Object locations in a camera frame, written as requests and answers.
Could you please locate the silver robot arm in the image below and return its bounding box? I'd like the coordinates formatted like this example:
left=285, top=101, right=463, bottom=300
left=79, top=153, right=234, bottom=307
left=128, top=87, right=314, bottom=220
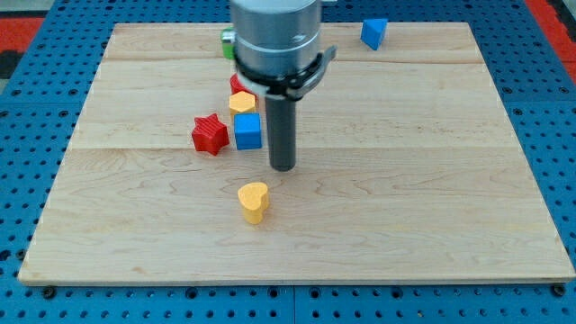
left=229, top=0, right=337, bottom=172

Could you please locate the blue triangle block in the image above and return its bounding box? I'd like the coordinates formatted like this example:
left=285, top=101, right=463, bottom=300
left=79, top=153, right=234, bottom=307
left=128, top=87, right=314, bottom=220
left=360, top=18, right=388, bottom=50

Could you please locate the red circle block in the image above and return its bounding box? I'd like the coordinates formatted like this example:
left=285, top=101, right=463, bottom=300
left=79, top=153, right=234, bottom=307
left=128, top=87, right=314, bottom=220
left=229, top=74, right=258, bottom=102

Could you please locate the blue cube block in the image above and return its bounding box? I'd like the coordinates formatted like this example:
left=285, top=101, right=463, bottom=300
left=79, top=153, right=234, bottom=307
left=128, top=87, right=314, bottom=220
left=234, top=112, right=262, bottom=150

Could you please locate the wooden board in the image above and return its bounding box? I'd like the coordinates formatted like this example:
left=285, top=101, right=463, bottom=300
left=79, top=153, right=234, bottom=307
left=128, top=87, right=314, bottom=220
left=19, top=22, right=575, bottom=286

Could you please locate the green block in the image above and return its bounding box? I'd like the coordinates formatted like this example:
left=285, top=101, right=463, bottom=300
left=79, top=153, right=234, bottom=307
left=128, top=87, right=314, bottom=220
left=220, top=27, right=236, bottom=60

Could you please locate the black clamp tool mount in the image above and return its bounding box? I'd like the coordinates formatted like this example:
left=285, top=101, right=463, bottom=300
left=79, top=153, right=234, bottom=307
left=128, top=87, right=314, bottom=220
left=233, top=45, right=337, bottom=101

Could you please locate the yellow hexagon block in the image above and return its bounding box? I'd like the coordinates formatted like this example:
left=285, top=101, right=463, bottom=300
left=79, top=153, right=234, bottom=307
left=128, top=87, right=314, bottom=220
left=229, top=91, right=257, bottom=119

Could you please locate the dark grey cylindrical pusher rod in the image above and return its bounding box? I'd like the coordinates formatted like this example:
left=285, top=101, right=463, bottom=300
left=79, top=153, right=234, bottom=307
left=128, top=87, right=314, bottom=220
left=265, top=96, right=296, bottom=172

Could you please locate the red star block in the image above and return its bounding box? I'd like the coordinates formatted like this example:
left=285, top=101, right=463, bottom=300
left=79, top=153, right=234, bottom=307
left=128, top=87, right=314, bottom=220
left=191, top=113, right=230, bottom=156

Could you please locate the yellow heart block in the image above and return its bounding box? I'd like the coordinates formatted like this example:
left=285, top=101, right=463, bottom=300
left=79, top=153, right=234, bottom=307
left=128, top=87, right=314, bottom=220
left=238, top=182, right=269, bottom=225

